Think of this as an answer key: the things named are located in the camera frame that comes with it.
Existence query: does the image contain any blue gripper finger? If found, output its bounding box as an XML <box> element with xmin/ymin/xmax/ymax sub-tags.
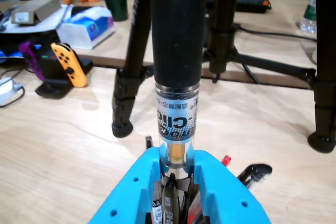
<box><xmin>89</xmin><ymin>147</ymin><xmax>161</xmax><ymax>224</ymax></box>
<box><xmin>194</xmin><ymin>150</ymin><xmax>271</xmax><ymax>224</ymax></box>

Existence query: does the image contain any clear capped black pen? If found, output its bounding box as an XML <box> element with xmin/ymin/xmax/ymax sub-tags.
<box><xmin>237</xmin><ymin>163</ymin><xmax>273</xmax><ymax>192</ymax></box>

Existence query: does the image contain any red retractable pen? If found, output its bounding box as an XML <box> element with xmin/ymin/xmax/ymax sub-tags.
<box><xmin>188</xmin><ymin>155</ymin><xmax>232</xmax><ymax>224</ymax></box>

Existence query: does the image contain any black retractable pen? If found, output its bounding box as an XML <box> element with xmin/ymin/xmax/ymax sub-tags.
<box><xmin>149</xmin><ymin>0</ymin><xmax>204</xmax><ymax>224</ymax></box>

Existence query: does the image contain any black controller charging dock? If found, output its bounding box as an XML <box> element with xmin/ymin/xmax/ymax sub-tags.
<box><xmin>35</xmin><ymin>48</ymin><xmax>94</xmax><ymax>100</ymax></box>

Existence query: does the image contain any orange game controller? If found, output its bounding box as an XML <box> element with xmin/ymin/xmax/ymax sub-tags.
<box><xmin>50</xmin><ymin>42</ymin><xmax>88</xmax><ymax>88</ymax></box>

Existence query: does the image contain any white power adapter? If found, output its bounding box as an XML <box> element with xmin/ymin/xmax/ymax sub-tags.
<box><xmin>0</xmin><ymin>77</ymin><xmax>21</xmax><ymax>106</ymax></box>

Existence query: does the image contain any purple game controller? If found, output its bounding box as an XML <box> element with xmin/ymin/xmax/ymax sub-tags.
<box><xmin>18</xmin><ymin>41</ymin><xmax>45</xmax><ymax>82</ymax></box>

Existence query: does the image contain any blue white tissue pack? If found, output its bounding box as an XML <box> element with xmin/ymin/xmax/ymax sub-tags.
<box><xmin>56</xmin><ymin>6</ymin><xmax>116</xmax><ymax>50</ymax></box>

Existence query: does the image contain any blue packet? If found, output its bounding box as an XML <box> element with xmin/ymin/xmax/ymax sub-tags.
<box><xmin>0</xmin><ymin>44</ymin><xmax>27</xmax><ymax>63</ymax></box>

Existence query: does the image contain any black orange device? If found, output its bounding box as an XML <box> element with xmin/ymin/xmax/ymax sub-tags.
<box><xmin>237</xmin><ymin>0</ymin><xmax>271</xmax><ymax>14</ymax></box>

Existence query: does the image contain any clear water bottle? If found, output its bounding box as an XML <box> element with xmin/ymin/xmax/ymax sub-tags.
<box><xmin>299</xmin><ymin>0</ymin><xmax>317</xmax><ymax>35</ymax></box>

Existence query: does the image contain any brown cardboard box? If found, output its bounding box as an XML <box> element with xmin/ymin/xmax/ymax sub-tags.
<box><xmin>10</xmin><ymin>0</ymin><xmax>61</xmax><ymax>27</ymax></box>

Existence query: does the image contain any black camera tripod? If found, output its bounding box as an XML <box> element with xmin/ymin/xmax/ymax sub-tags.
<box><xmin>111</xmin><ymin>0</ymin><xmax>336</xmax><ymax>154</ymax></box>

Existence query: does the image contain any black cable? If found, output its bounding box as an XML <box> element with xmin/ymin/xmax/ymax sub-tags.
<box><xmin>236</xmin><ymin>24</ymin><xmax>317</xmax><ymax>42</ymax></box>

